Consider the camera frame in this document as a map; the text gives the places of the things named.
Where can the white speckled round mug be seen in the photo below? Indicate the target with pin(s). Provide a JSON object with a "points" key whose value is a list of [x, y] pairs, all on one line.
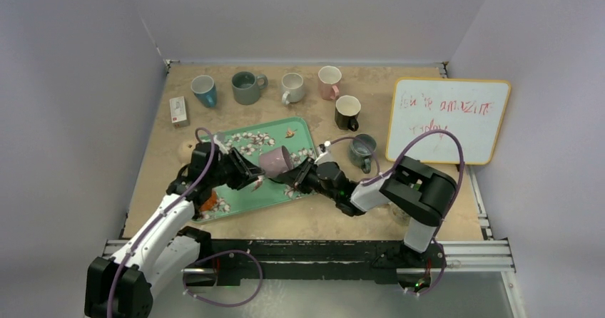
{"points": [[292, 88]]}

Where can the green floral tray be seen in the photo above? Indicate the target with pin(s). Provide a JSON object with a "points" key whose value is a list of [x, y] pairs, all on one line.
{"points": [[291, 133]]}

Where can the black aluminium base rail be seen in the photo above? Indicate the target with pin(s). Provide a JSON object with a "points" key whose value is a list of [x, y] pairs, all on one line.
{"points": [[382, 261]]}

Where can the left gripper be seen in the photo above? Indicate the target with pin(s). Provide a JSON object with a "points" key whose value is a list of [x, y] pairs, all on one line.
{"points": [[243, 175]]}

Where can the grey flat-bottom mug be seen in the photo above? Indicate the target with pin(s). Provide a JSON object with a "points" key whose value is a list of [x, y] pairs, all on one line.
{"points": [[247, 87]]}

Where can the beige round mug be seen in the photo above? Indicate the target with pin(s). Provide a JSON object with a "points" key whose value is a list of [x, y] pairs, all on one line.
{"points": [[185, 150]]}

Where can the orange mug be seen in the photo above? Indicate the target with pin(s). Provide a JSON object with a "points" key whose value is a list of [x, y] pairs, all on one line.
{"points": [[210, 203]]}

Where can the pink faceted mug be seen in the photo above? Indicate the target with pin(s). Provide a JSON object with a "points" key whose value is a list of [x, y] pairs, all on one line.
{"points": [[329, 78]]}

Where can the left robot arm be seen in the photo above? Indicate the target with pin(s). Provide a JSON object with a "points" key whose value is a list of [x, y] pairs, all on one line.
{"points": [[126, 283]]}

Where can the small white red box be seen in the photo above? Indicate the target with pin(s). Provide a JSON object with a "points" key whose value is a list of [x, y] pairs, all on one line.
{"points": [[179, 114]]}

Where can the blue textured mug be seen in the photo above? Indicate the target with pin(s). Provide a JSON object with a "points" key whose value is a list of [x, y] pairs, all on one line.
{"points": [[204, 89]]}

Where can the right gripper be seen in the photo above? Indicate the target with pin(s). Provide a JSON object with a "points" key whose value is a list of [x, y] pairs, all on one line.
{"points": [[305, 176]]}

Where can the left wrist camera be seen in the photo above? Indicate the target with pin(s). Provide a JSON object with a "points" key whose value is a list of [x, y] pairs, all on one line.
{"points": [[222, 142]]}

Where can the grey-blue speckled round mug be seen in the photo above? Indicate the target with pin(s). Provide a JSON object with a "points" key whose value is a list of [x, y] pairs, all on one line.
{"points": [[361, 152]]}

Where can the black mug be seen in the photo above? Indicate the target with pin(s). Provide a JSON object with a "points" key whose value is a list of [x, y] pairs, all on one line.
{"points": [[347, 109]]}

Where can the yellow framed whiteboard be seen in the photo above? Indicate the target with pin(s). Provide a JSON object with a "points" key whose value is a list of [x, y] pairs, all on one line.
{"points": [[471, 109]]}

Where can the cream mug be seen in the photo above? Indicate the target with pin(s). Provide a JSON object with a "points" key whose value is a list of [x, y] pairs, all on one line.
{"points": [[399, 216]]}

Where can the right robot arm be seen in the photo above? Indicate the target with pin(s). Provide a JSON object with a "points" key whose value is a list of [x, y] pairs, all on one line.
{"points": [[424, 193]]}

